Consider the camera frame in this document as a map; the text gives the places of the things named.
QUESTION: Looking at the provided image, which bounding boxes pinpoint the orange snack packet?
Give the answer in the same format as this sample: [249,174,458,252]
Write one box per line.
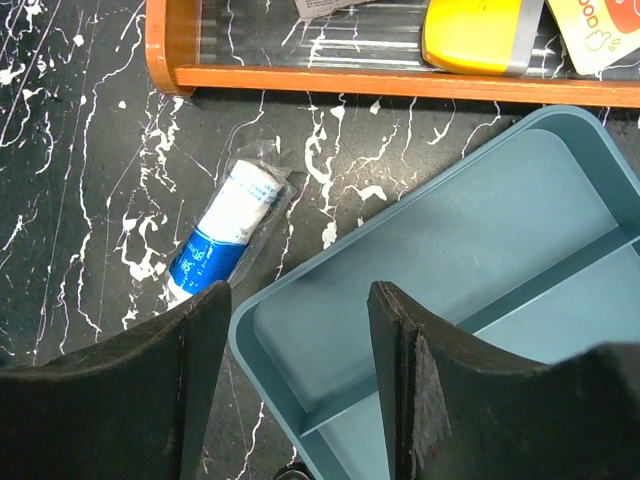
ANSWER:
[546,0,639,75]

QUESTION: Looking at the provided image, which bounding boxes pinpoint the yellow tape measure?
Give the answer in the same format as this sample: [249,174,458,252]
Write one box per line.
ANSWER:
[421,0,544,76]

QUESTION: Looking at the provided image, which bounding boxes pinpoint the wooden shelf rack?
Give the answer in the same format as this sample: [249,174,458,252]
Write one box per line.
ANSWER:
[145,1,639,108]

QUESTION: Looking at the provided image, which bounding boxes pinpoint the blue divided tray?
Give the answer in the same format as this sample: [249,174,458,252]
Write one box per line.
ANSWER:
[230,106,639,479]

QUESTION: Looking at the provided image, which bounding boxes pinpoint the red white medicine box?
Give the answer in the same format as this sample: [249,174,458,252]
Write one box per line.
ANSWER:
[294,0,370,20]

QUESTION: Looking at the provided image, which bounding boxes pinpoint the blue white bandage roll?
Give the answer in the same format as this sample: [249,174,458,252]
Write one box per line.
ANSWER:
[165,140,297,308]

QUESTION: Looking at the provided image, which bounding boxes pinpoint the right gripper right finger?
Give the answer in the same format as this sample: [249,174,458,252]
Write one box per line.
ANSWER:
[367,281,639,479]

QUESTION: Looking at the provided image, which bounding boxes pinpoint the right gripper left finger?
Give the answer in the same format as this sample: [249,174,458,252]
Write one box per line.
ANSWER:
[1,282,232,479]

